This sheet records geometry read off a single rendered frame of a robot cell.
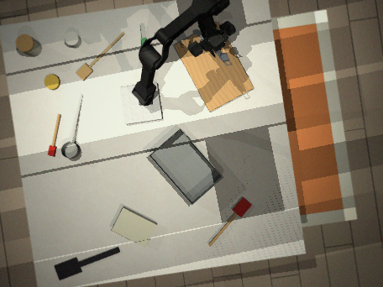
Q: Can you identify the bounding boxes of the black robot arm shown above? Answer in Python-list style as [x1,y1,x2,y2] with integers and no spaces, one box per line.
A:
[132,0,230,106]

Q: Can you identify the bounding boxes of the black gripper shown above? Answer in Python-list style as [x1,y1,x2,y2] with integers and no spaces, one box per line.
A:
[188,20,236,58]

